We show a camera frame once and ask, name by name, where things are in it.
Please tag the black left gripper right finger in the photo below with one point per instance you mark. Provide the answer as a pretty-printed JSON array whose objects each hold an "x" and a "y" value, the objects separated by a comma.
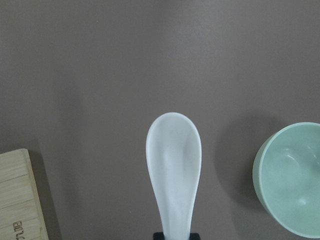
[{"x": 194, "y": 236}]

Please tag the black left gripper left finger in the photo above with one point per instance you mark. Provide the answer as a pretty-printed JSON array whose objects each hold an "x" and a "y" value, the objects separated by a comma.
[{"x": 158, "y": 236}]

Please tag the white ceramic spoon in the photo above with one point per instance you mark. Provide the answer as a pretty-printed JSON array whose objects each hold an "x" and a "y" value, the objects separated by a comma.
[{"x": 173, "y": 152}]

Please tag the mint green bowl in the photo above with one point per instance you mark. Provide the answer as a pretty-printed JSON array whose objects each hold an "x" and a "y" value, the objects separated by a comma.
[{"x": 286, "y": 178}]

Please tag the wooden cutting board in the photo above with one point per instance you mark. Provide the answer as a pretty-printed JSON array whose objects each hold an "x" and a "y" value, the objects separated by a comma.
[{"x": 21, "y": 216}]

